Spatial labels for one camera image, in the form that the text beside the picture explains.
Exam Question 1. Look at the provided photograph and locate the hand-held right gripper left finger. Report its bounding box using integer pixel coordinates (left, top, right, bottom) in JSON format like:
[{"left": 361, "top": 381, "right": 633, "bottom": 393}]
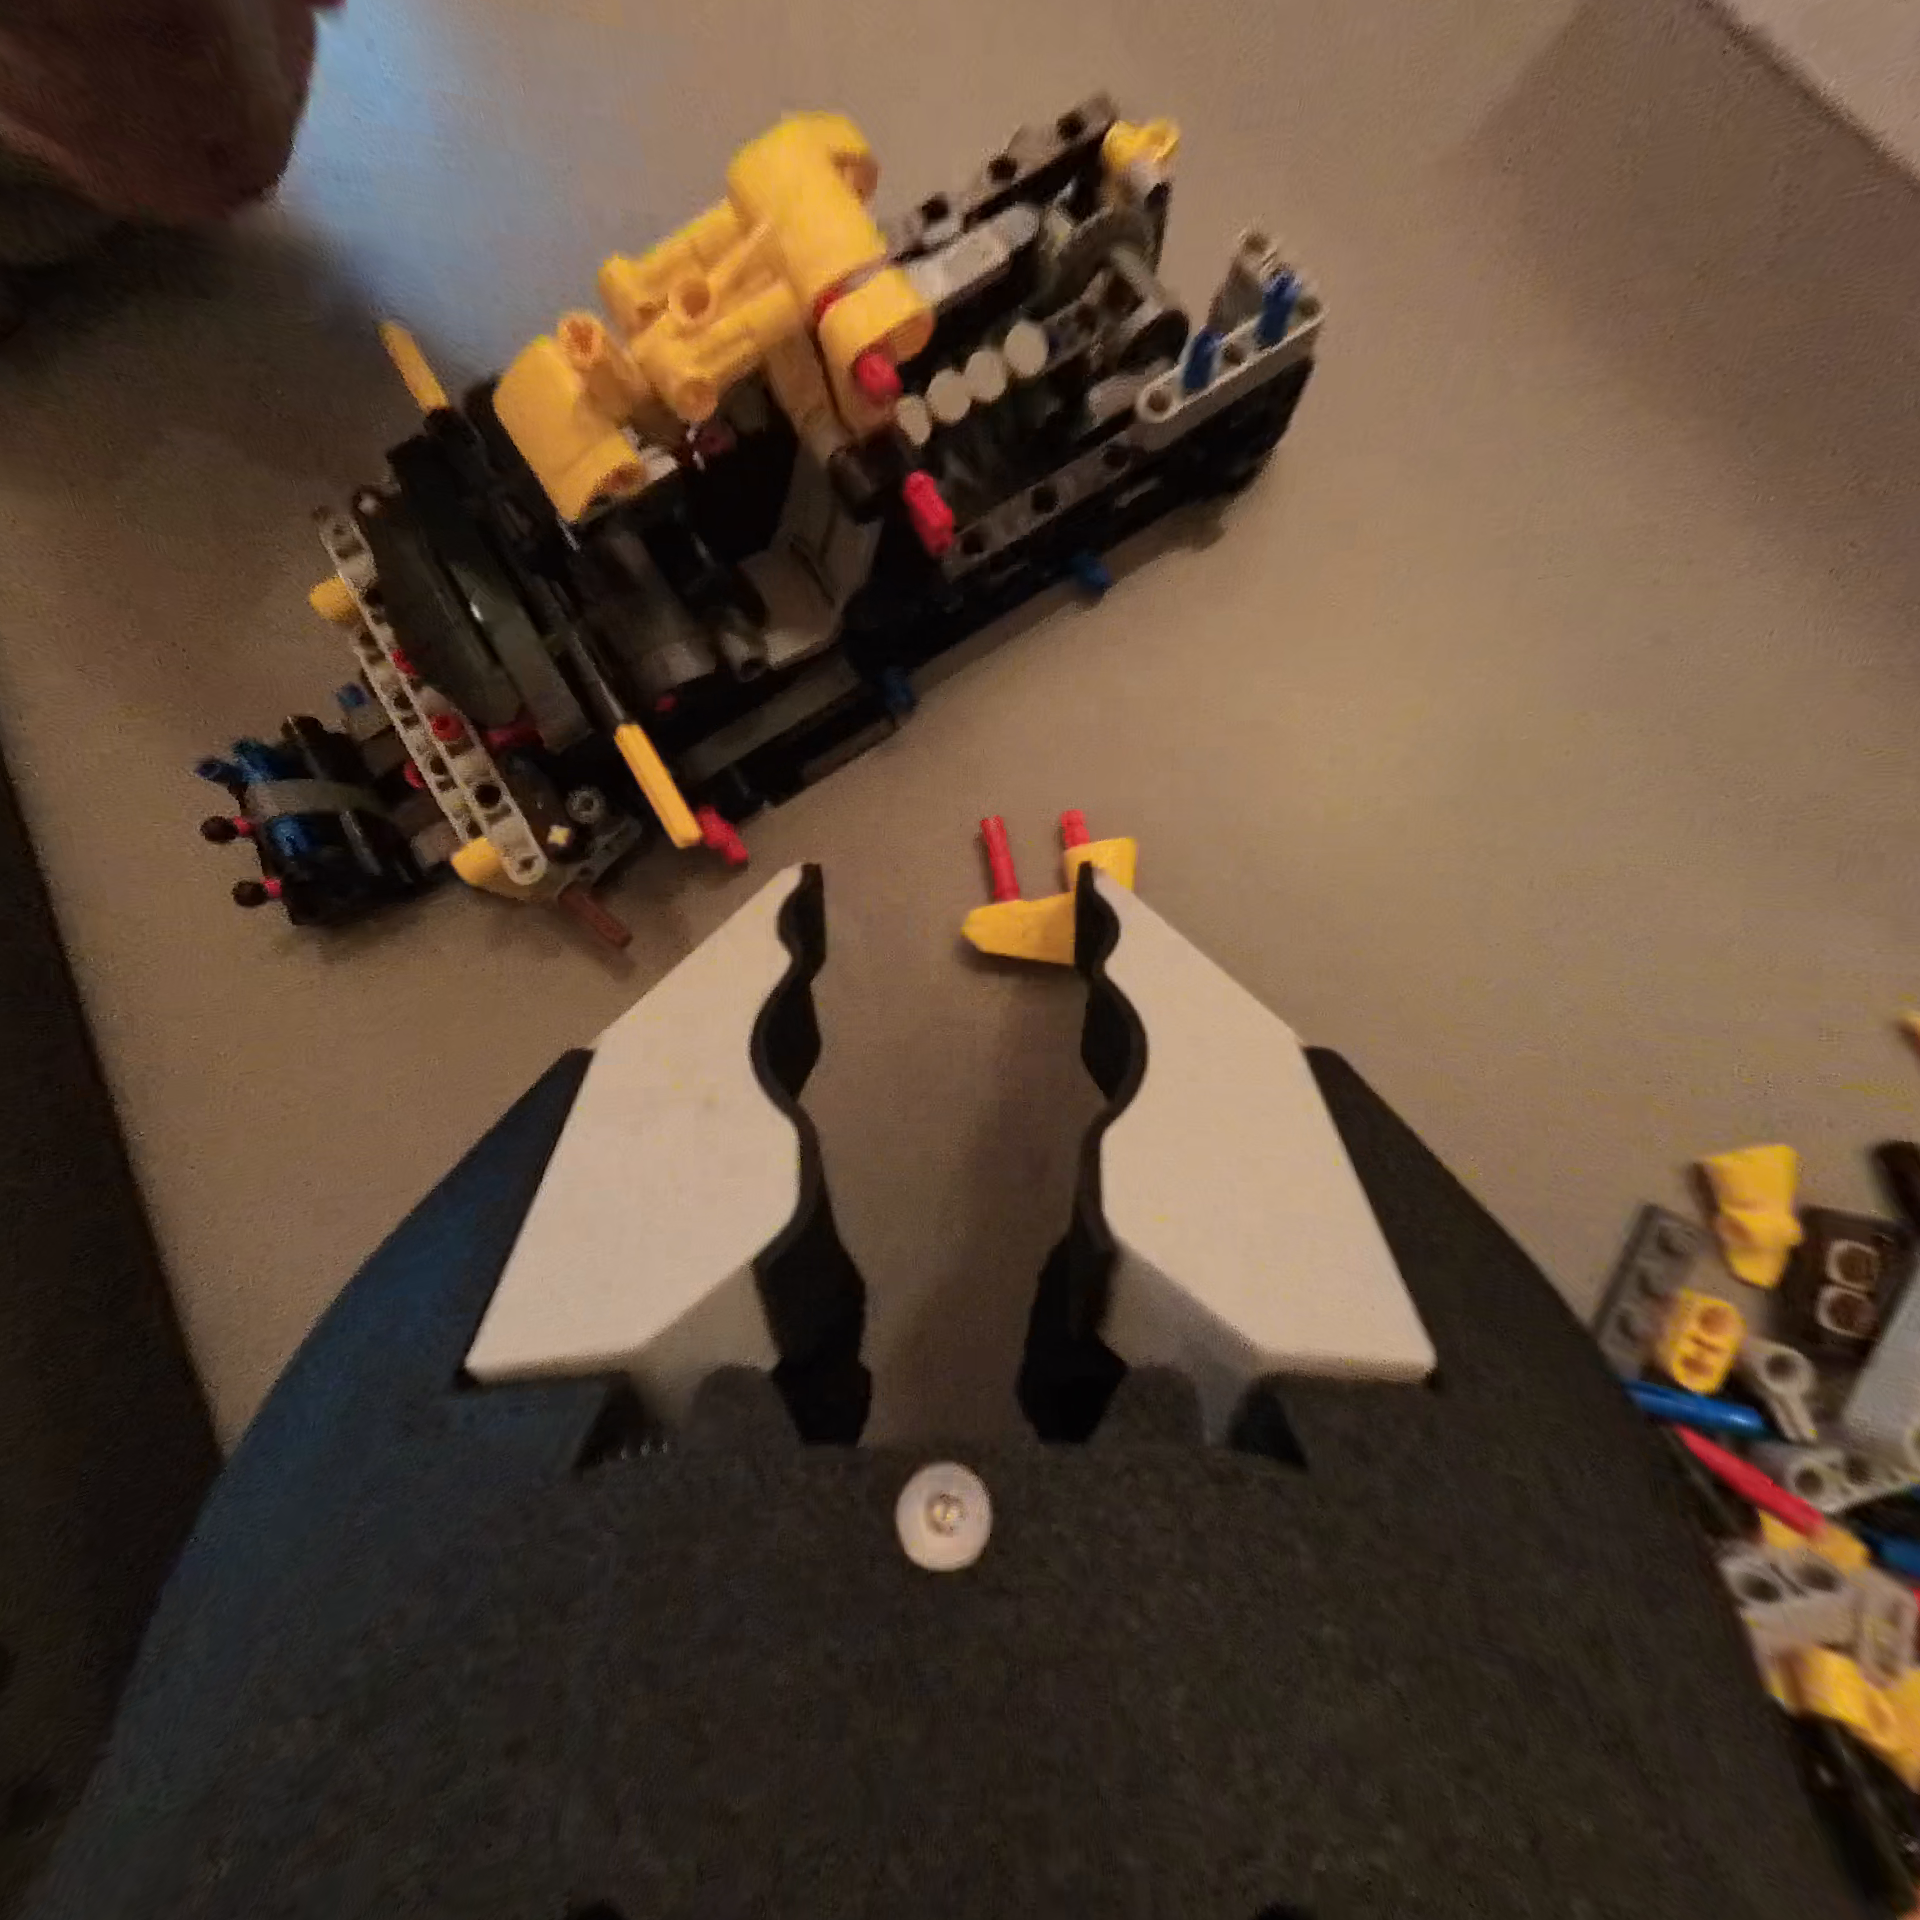
[{"left": 465, "top": 861, "right": 874, "bottom": 1445}]

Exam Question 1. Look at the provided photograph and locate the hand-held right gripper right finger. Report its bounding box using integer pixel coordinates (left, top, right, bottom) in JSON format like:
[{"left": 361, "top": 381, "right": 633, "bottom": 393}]
[{"left": 1017, "top": 861, "right": 1440, "bottom": 1445}]

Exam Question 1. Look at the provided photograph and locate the small yellow red axle piece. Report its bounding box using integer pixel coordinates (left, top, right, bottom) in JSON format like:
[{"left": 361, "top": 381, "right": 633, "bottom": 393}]
[{"left": 961, "top": 809, "right": 1144, "bottom": 965}]

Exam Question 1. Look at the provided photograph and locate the pile of bricks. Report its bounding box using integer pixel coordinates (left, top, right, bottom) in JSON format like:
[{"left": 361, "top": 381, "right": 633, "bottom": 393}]
[{"left": 1591, "top": 1012, "right": 1920, "bottom": 1801}]

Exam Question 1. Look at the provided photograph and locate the black brick car chassis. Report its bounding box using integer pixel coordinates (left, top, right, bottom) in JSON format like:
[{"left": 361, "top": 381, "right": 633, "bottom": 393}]
[{"left": 194, "top": 94, "right": 1328, "bottom": 951}]

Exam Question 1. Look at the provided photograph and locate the yellow black brick subassembly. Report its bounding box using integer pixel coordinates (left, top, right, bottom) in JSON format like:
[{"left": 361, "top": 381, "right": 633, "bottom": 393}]
[{"left": 487, "top": 112, "right": 936, "bottom": 522}]

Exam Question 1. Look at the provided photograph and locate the grey desk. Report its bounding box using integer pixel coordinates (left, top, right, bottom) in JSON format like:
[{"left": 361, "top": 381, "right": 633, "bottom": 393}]
[{"left": 0, "top": 0, "right": 1920, "bottom": 1652}]

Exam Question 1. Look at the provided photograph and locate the person's left hand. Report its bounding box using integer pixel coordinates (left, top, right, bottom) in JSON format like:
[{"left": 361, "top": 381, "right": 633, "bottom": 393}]
[{"left": 0, "top": 0, "right": 325, "bottom": 225}]

